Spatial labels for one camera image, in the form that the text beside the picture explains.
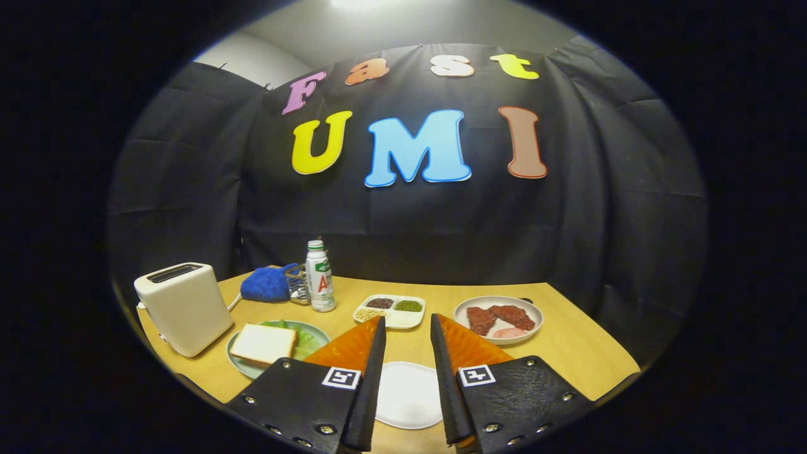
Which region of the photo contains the cream white toaster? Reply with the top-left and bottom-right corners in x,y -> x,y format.
134,262 -> 235,358

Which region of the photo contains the small white square plate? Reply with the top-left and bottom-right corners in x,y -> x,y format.
374,361 -> 444,431

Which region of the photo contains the dark red meat piece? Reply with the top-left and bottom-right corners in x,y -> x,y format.
467,306 -> 497,337
489,305 -> 537,332

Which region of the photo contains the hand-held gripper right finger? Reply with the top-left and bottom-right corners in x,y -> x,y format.
430,313 -> 596,453

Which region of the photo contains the light green plate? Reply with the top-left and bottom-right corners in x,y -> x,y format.
226,320 -> 331,380

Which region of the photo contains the white bowl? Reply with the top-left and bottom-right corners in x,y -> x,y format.
453,296 -> 544,346

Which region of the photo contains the black backdrop cloth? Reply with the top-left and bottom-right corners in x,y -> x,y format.
107,35 -> 708,373

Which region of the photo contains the blue fluffy cloth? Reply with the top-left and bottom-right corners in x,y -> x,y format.
240,264 -> 301,303

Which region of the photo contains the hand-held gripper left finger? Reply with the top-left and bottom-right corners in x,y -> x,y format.
225,315 -> 387,453

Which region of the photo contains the green lettuce leaf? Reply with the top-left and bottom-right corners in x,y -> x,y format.
262,320 -> 323,361

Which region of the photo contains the white divided dish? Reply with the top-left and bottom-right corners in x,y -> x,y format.
352,294 -> 426,330

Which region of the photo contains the white drink bottle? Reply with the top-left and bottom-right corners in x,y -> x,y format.
305,240 -> 337,313

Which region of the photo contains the metal wire utensil holder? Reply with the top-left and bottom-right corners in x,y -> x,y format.
287,265 -> 311,306

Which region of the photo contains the toasted bread slice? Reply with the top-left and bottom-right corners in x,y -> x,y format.
228,323 -> 298,368

